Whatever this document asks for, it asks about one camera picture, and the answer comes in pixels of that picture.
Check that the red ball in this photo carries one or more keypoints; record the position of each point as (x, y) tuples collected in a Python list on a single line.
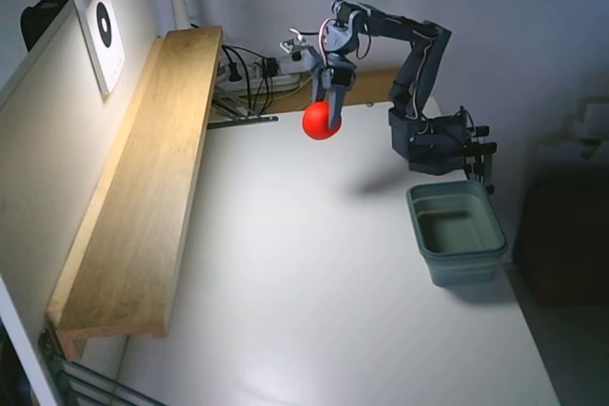
[(314, 123)]

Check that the blue-grey gripper body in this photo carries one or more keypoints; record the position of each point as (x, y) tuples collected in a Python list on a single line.
[(339, 79)]

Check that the dark metal frame bracket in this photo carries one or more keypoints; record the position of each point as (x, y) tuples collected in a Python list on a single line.
[(95, 380)]

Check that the blue-grey robot base plate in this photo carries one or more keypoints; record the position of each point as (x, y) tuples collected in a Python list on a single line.
[(428, 166)]

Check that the grey metal shelf bracket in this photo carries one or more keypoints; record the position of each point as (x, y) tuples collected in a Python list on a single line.
[(242, 121)]

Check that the black power plug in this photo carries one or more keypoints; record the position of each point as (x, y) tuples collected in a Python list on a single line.
[(233, 72)]

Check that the grey plastic container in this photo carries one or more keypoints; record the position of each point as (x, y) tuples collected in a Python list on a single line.
[(461, 270)]

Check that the white panel with black circle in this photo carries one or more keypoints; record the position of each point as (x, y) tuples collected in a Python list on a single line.
[(111, 68)]

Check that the black adapter plug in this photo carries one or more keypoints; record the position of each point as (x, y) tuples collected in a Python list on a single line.
[(271, 66)]

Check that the black table clamp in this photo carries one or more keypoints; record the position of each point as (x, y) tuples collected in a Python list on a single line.
[(483, 130), (490, 148)]

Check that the blue-grey gripper finger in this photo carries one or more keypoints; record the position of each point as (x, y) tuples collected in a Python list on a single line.
[(338, 106), (321, 85)]

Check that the low wooden board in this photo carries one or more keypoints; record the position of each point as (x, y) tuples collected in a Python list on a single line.
[(371, 85)]

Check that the small wrist camera board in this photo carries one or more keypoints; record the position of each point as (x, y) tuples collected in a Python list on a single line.
[(291, 46)]

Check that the pale grey box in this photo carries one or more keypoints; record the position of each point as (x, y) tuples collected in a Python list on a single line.
[(592, 118)]

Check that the white power strip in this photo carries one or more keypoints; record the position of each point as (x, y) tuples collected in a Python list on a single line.
[(285, 80)]

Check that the blue-grey robot arm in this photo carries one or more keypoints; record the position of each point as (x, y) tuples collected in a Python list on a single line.
[(423, 68)]

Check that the long wooden shelf plank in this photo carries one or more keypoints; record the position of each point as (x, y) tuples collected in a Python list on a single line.
[(143, 187)]

